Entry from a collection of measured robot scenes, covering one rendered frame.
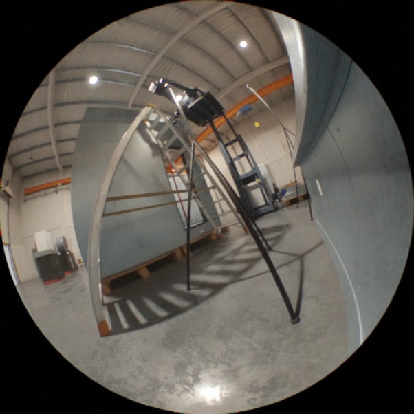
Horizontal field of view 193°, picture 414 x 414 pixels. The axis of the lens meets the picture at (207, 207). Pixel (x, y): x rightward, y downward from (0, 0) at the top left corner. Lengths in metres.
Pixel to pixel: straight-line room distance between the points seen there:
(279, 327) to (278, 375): 0.20
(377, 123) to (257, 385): 0.57
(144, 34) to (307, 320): 8.10
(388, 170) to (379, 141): 0.04
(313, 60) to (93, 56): 8.01
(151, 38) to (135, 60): 1.43
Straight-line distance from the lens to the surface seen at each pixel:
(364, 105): 0.23
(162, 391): 0.58
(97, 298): 0.89
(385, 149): 0.23
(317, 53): 0.20
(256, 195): 3.16
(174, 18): 7.71
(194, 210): 6.63
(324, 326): 0.55
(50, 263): 4.92
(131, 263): 1.71
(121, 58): 7.87
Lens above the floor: 0.48
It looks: 4 degrees up
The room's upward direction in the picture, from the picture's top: 20 degrees counter-clockwise
